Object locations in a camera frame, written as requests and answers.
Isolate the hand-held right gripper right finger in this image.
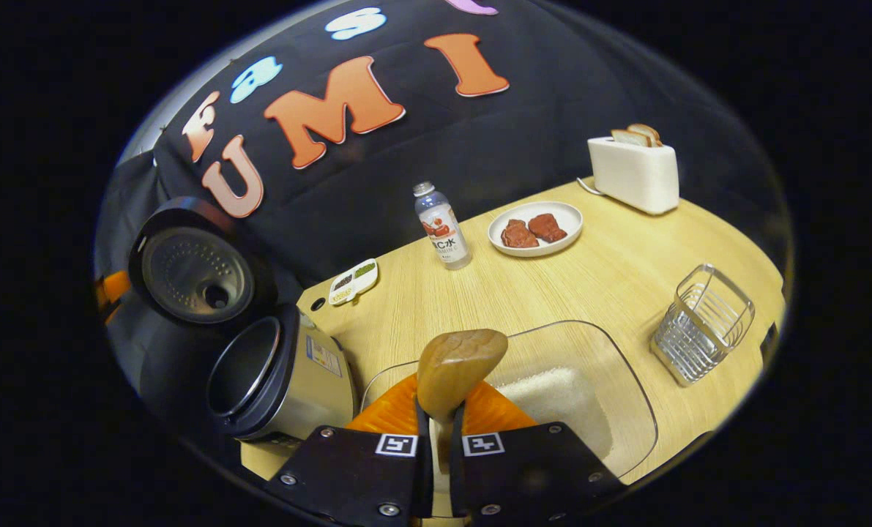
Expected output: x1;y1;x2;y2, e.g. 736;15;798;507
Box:
450;381;628;527

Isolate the wooden spoon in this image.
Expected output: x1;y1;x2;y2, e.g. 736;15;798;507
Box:
416;329;510;469

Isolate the white round plate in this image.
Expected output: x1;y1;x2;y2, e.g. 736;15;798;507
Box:
488;201;584;258

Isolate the black silver rice cooker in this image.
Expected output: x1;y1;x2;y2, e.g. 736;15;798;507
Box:
127;196;357;449

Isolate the white rice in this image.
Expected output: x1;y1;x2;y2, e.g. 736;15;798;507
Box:
494;367;614;460

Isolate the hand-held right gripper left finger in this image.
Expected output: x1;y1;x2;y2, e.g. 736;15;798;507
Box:
264;373;435;527

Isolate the white toaster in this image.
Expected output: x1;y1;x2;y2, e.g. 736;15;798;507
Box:
587;135;680;216

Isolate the clear glass tray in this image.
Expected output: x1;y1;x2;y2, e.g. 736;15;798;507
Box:
360;319;660;487

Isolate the white divided seasoning dish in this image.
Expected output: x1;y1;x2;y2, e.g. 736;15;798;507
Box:
328;258;379;306

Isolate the black backdrop cloth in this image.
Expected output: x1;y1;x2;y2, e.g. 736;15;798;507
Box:
95;0;795;308

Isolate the metal wire chopstick holder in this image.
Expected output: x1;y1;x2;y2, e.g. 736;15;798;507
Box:
650;263;756;387

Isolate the clear plastic drink bottle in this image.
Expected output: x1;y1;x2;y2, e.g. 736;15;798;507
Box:
414;182;472;271

